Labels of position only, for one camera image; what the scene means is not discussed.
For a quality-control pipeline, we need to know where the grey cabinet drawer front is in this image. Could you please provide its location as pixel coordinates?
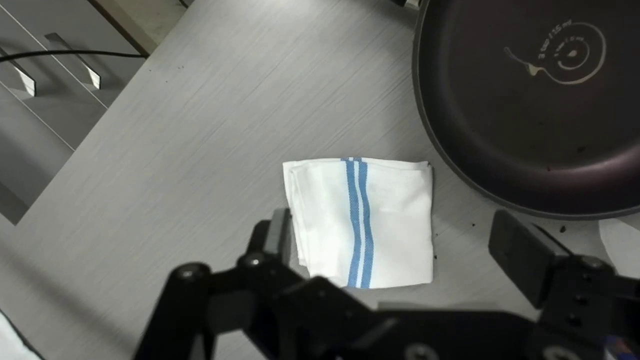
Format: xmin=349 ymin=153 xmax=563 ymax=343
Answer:
xmin=0 ymin=0 xmax=149 ymax=225

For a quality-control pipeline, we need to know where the silver drawer handle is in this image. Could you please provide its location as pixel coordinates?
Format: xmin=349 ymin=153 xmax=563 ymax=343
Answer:
xmin=43 ymin=30 xmax=105 ymax=91
xmin=0 ymin=45 xmax=38 ymax=99

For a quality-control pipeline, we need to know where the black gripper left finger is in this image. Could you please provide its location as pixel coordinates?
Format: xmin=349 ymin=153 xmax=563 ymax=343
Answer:
xmin=132 ymin=205 xmax=337 ymax=360

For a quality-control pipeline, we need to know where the white folded cloth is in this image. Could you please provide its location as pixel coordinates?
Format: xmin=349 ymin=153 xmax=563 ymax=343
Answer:
xmin=0 ymin=308 xmax=46 ymax=360

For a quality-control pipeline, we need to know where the thin black camera cable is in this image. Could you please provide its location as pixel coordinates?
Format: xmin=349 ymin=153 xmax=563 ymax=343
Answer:
xmin=0 ymin=45 xmax=146 ymax=65

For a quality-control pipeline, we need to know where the black nonstick frying pan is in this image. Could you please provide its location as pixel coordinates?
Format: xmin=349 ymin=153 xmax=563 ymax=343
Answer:
xmin=410 ymin=0 xmax=640 ymax=221

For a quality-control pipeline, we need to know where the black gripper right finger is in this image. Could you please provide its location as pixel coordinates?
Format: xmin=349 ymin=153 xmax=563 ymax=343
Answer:
xmin=489 ymin=208 xmax=640 ymax=360

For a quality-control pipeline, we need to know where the white blue-striped towel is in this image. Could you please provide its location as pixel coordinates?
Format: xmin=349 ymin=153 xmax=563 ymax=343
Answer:
xmin=280 ymin=156 xmax=436 ymax=289

